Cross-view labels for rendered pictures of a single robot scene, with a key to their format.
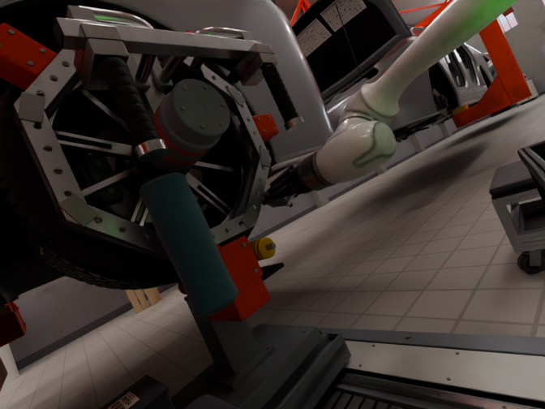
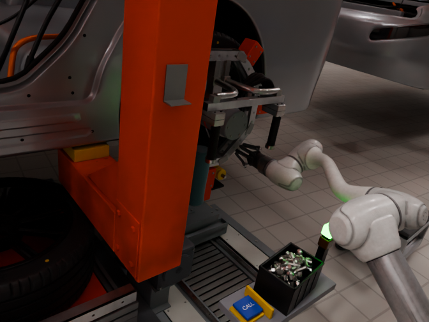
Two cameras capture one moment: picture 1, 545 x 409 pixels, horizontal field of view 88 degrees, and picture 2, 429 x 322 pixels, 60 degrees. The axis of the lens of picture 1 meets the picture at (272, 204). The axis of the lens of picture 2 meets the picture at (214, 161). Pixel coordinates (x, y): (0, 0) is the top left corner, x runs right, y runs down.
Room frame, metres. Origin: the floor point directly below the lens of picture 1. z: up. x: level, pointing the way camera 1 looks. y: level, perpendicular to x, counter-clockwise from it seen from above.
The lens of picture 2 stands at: (-0.86, 0.13, 1.38)
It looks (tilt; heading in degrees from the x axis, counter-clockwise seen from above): 26 degrees down; 359
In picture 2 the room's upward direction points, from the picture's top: 10 degrees clockwise
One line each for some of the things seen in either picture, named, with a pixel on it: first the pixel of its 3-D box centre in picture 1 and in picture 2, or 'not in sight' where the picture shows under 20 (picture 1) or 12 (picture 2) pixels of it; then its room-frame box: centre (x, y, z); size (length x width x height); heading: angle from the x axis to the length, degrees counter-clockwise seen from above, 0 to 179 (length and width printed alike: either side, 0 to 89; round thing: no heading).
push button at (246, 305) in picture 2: not in sight; (247, 308); (-0.01, -0.06, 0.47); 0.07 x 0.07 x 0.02; 43
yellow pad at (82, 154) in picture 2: not in sight; (85, 146); (0.46, 0.63, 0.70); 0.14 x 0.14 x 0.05; 43
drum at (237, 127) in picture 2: (183, 131); (220, 117); (0.65, 0.11, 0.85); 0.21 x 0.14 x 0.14; 43
